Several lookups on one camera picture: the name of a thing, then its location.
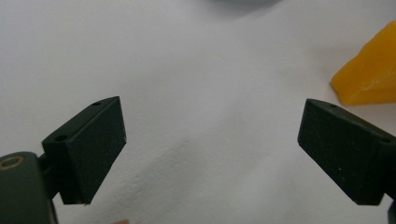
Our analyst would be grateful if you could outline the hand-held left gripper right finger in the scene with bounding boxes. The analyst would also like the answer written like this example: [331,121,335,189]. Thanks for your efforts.
[297,98,396,206]

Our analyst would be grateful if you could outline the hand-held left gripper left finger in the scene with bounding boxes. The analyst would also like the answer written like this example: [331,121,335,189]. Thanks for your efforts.
[41,95,127,206]

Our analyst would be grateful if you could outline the yellow plastic object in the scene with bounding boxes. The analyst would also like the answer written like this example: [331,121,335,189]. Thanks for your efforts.
[330,20,396,106]

